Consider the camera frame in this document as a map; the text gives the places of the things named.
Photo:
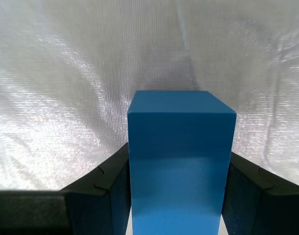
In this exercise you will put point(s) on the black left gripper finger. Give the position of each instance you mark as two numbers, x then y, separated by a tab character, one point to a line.
90	210
266	210

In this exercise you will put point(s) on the blue rectangular block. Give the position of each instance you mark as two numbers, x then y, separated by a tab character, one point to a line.
178	159

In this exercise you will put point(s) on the white woven table cover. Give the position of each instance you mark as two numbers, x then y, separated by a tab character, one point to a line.
66	85

